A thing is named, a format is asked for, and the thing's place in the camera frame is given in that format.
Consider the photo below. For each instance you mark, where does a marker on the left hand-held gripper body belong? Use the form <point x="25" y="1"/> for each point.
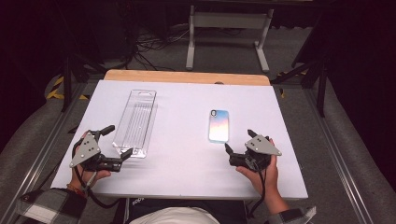
<point x="84" y="150"/>

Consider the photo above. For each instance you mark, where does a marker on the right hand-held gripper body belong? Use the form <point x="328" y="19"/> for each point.
<point x="262" y="146"/>

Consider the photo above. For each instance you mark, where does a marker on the iridescent blue phone case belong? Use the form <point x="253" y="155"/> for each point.
<point x="219" y="126"/>

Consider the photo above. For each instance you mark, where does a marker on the clear plastic tray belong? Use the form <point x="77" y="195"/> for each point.
<point x="137" y="123"/>

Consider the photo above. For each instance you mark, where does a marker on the person's left hand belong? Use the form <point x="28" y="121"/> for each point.
<point x="81" y="178"/>

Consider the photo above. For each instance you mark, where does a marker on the person's right hand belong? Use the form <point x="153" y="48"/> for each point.
<point x="268" y="180"/>

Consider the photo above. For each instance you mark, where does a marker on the white work board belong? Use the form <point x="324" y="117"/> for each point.
<point x="186" y="149"/>

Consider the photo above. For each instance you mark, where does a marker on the yellow black hazard tape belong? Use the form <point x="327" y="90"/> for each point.
<point x="54" y="90"/>

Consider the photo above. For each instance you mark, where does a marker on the person's white clothing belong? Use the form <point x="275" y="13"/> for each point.
<point x="174" y="216"/>

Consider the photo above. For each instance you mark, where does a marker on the wooden table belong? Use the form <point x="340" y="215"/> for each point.
<point x="186" y="76"/>

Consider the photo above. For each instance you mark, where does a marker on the dark curtain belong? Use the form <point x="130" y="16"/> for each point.
<point x="364" y="62"/>
<point x="31" y="37"/>

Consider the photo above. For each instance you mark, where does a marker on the aluminium floor rail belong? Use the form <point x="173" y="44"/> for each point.
<point x="339" y="161"/>
<point x="37" y="161"/>

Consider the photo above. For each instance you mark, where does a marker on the white metal table frame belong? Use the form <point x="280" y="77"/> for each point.
<point x="230" y="20"/>

